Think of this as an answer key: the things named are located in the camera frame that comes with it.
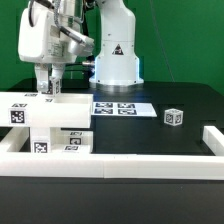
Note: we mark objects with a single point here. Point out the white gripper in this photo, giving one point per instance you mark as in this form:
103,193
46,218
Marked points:
51,33

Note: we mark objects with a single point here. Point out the white tagged cube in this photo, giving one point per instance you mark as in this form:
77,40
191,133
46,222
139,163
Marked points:
173,117
54,86

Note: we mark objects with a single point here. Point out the white chair back frame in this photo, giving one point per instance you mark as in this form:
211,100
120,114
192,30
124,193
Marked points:
28,109

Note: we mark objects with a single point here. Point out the white chair seat block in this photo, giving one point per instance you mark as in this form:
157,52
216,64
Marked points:
40,140

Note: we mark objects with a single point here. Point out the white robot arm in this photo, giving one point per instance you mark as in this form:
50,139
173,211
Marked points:
116,67

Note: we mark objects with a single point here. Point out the white tag marker sheet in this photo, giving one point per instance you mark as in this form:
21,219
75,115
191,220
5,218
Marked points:
123,109

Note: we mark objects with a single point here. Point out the white U-shaped fence frame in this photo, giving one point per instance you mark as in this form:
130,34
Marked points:
15,162

